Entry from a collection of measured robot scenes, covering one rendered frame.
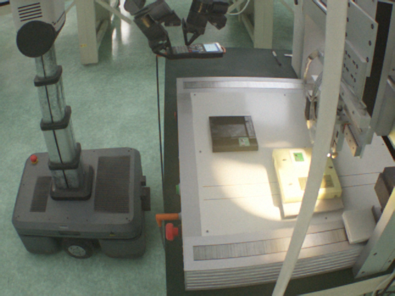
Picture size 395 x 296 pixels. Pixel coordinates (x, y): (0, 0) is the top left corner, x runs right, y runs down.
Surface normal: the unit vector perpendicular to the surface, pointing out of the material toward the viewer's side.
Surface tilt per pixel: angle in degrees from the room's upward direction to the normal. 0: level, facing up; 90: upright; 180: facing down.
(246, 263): 0
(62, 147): 90
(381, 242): 90
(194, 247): 0
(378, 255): 90
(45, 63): 90
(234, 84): 0
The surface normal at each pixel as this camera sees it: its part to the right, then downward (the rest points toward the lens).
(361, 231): -0.01, -0.76
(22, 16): 0.07, 0.77
